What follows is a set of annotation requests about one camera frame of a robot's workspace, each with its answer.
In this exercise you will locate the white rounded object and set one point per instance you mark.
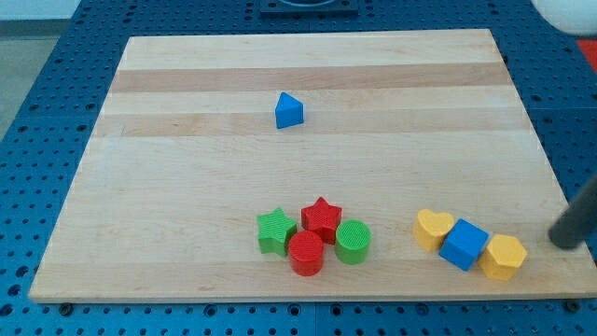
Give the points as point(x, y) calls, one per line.
point(573, 17)

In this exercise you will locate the dark robot base mount plate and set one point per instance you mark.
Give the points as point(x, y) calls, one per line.
point(307, 7)

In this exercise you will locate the red star block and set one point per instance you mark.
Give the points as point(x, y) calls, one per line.
point(323, 219)

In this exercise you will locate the yellow hexagon block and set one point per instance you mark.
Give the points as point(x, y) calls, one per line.
point(502, 257)

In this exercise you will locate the blue cube block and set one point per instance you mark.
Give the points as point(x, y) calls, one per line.
point(464, 244)

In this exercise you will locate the blue triangular prism block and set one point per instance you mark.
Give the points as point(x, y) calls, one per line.
point(289, 111)

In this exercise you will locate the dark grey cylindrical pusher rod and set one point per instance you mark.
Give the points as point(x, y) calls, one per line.
point(578, 221)

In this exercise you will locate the green cylinder block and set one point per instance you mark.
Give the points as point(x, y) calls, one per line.
point(353, 238)

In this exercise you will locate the green star block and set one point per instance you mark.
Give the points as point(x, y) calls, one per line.
point(275, 229)

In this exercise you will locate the wooden board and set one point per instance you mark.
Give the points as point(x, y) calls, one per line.
point(185, 154)

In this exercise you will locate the yellow heart block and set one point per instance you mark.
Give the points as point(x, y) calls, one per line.
point(430, 229)

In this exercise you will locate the red cylinder block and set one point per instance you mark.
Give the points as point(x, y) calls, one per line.
point(306, 253)

